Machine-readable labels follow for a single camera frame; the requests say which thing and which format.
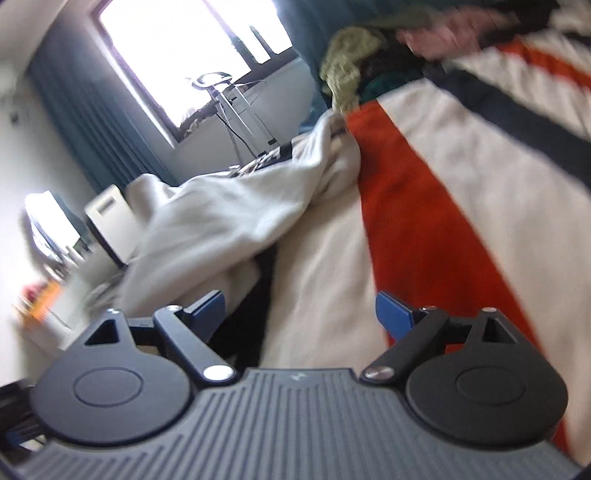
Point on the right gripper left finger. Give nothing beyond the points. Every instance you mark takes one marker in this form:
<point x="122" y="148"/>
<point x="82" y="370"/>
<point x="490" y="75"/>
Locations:
<point x="186" y="333"/>

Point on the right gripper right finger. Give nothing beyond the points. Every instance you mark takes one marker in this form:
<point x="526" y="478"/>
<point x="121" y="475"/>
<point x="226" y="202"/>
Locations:
<point x="415" y="332"/>

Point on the white hooded garment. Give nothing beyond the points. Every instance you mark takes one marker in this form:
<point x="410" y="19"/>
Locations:
<point x="180" y="243"/>

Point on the white dressing table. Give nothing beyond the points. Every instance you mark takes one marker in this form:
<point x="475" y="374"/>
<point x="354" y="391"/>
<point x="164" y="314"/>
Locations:
<point x="70" y="314"/>

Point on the white black chair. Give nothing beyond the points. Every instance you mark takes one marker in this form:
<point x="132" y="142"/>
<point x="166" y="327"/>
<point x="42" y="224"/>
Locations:
<point x="111" y="221"/>

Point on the striped bed blanket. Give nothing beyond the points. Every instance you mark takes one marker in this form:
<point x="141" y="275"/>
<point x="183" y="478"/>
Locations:
<point x="474" y="192"/>

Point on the orange tray with items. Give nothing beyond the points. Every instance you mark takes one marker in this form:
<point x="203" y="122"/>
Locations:
<point x="37" y="300"/>

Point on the lit vanity mirror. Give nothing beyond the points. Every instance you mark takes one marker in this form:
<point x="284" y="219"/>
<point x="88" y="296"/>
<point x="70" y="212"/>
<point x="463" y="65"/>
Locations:
<point x="57" y="233"/>

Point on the left blue curtain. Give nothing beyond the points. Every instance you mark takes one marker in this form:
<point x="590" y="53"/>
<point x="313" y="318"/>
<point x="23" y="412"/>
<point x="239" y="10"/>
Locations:
<point x="87" y="111"/>

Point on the blue curtain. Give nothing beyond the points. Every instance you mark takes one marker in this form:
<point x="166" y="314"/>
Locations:
<point x="310" y="25"/>
<point x="87" y="111"/>

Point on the green garment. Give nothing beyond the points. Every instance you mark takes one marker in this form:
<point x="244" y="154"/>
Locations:
<point x="384" y="83"/>

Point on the dark framed window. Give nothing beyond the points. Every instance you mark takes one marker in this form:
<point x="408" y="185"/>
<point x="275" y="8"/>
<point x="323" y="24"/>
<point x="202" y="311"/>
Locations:
<point x="163" y="46"/>

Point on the cream knitted blanket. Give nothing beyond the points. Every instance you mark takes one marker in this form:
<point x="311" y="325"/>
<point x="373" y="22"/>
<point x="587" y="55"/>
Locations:
<point x="340" y="69"/>

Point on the right blue curtain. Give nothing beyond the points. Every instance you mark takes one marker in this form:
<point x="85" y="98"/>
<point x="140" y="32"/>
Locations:
<point x="310" y="25"/>

